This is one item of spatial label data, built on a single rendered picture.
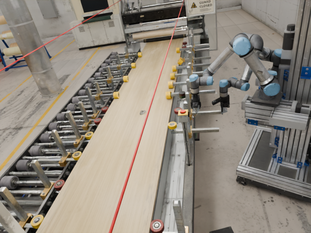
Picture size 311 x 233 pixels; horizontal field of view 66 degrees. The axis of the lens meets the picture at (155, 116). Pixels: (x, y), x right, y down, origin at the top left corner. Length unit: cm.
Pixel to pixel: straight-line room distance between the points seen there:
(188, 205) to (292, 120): 106
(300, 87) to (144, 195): 156
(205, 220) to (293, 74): 156
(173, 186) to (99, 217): 68
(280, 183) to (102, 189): 168
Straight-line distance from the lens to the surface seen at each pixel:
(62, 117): 301
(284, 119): 217
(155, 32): 474
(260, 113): 231
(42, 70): 582
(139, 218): 156
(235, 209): 265
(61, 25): 1223
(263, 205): 272
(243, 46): 187
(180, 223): 135
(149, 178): 174
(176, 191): 200
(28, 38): 568
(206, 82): 201
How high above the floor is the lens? 216
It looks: 32 degrees down
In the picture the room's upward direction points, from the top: 11 degrees counter-clockwise
